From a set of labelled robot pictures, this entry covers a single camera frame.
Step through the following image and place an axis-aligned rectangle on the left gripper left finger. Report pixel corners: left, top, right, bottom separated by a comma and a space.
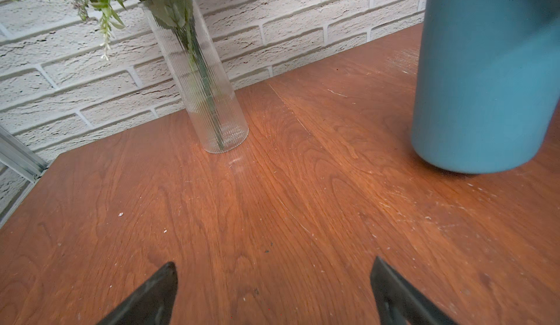
98, 262, 178, 325

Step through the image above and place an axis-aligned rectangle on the clear ribbed glass vase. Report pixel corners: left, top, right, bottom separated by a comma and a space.
141, 0, 249, 154

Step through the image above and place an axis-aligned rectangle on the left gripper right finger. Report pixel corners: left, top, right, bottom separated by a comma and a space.
370, 256, 456, 324

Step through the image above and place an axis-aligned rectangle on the teal ceramic vase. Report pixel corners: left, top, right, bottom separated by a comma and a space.
411, 0, 559, 174

